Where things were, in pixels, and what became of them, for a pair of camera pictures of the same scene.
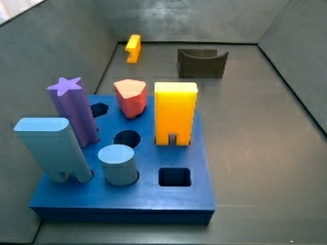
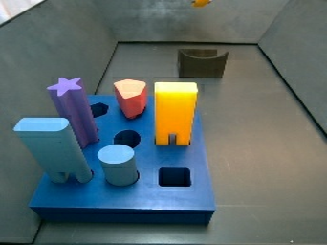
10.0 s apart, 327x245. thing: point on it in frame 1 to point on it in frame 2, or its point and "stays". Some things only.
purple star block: (70, 99) stays
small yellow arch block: (134, 48) to (201, 3)
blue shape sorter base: (173, 190) stays
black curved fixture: (201, 63) stays
